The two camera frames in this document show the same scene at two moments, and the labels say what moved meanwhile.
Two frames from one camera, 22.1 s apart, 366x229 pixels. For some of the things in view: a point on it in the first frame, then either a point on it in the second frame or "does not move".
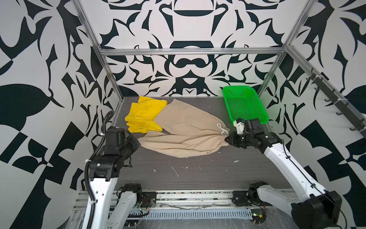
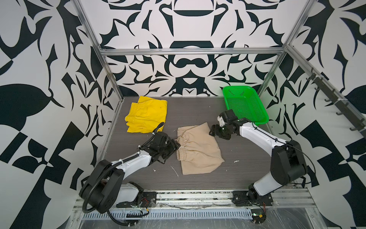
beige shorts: x=188 y=132 → x=199 y=152
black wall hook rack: x=345 y=109 does not move
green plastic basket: x=243 y=102 does not move
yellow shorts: x=140 y=117 does not move
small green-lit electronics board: x=259 y=215 does not move
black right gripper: x=233 y=141 → x=215 y=129
